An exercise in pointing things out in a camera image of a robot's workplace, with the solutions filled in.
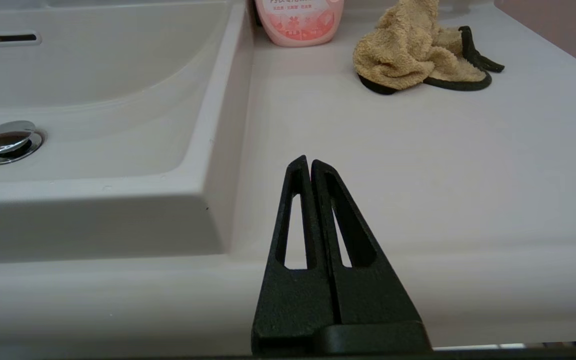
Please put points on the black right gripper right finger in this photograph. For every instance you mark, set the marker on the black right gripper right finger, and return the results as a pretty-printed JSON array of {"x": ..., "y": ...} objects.
[{"x": 368, "y": 300}]

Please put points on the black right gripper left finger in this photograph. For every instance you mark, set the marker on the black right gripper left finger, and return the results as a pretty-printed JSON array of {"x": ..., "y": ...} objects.
[{"x": 293, "y": 300}]

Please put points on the yellow cloth with dark trim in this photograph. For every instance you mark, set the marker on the yellow cloth with dark trim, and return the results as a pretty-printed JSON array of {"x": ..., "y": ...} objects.
[{"x": 413, "y": 55}]

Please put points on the white sink basin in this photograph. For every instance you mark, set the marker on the white sink basin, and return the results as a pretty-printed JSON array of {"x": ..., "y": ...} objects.
[{"x": 93, "y": 100}]

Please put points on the pink soap pump bottle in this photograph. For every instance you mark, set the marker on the pink soap pump bottle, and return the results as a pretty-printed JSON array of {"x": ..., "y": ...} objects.
[{"x": 300, "y": 22}]

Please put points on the chrome drain stopper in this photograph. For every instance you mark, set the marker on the chrome drain stopper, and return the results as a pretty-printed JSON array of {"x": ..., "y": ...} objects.
[{"x": 5, "y": 140}]

